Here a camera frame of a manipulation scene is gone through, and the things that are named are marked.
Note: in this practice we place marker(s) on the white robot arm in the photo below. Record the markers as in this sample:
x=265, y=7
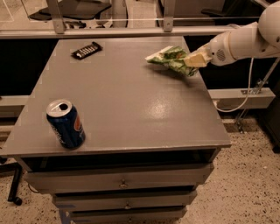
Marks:
x=259, y=40

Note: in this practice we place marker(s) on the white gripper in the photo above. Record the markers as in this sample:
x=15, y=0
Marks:
x=219, y=52

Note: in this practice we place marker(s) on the grey metal window rail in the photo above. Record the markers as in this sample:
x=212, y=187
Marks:
x=128, y=18

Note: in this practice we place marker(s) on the black candy bar wrapper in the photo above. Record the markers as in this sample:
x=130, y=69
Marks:
x=86, y=51

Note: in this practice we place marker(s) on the blue pepsi can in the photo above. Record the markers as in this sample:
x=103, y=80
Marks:
x=66, y=124

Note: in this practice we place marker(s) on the grey drawer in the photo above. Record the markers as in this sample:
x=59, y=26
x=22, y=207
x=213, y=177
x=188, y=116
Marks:
x=124, y=200
x=121, y=215
x=101, y=180

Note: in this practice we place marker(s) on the grey drawer cabinet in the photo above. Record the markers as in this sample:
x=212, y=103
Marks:
x=133, y=113

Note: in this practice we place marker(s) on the bottom grey drawer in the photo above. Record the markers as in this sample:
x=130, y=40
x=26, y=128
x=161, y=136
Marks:
x=121, y=215

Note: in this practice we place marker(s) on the green jalapeno chip bag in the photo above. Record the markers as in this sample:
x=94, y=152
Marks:
x=172, y=57

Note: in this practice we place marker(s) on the middle grey drawer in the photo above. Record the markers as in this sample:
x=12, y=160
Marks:
x=124, y=200

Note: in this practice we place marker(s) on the black chair behind glass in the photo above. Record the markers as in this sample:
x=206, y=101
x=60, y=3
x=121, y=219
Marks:
x=77, y=12

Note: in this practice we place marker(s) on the top grey drawer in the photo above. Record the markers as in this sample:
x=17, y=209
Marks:
x=101, y=180

